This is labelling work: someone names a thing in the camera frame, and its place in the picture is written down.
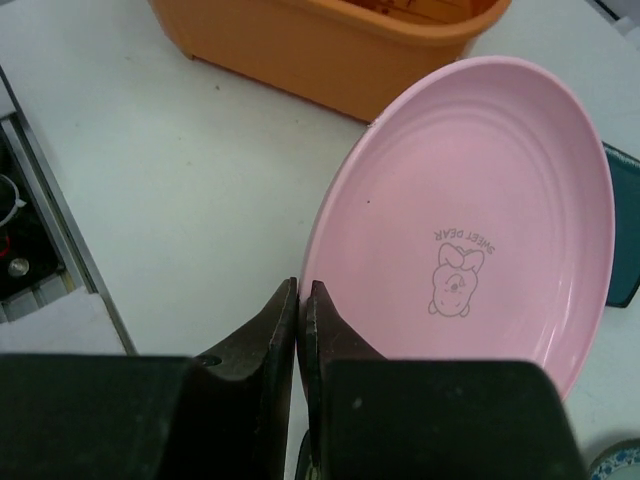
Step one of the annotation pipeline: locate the pink round plate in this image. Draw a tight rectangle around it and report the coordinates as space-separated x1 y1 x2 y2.
300 56 615 396

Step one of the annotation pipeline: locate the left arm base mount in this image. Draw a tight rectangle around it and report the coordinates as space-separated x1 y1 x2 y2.
1 116 69 323

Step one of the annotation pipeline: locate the teal square plate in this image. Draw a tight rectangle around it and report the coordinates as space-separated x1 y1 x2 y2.
604 143 639 308

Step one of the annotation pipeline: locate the blue white round plate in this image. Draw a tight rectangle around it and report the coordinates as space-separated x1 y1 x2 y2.
588 438 640 480

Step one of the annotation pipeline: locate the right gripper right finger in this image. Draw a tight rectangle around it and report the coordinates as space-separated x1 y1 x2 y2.
304 281 587 479

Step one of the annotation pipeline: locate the orange plastic bin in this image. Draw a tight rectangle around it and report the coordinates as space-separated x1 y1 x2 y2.
150 0 510 121

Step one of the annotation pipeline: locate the black floral square plate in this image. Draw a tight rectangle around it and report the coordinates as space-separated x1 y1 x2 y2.
294 431 314 480

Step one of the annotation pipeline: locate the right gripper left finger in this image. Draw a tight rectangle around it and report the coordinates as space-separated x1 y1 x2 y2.
1 278 298 479

